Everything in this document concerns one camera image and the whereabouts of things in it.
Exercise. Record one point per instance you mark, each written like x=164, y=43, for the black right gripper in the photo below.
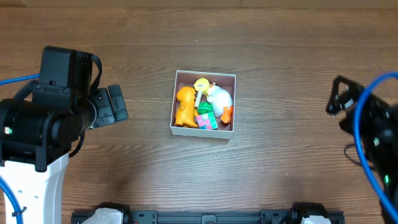
x=347, y=104

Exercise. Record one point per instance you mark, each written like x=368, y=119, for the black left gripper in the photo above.
x=104, y=106

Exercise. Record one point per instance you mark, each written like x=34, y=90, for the orange dinosaur toy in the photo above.
x=185, y=112

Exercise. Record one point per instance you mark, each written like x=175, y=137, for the yellow wooden rattle drum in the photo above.
x=201, y=86

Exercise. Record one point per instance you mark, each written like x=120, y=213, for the green round plastic toy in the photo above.
x=204, y=108

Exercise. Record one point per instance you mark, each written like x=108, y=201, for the colourful puzzle cube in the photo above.
x=207, y=121

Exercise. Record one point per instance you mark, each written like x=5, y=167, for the white plush duck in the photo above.
x=221, y=102

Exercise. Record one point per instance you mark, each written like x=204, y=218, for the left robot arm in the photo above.
x=42, y=127

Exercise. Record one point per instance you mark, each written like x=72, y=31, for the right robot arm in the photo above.
x=373, y=124

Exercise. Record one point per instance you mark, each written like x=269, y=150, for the white box pink interior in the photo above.
x=188, y=78

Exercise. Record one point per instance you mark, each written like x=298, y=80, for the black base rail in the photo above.
x=300, y=212

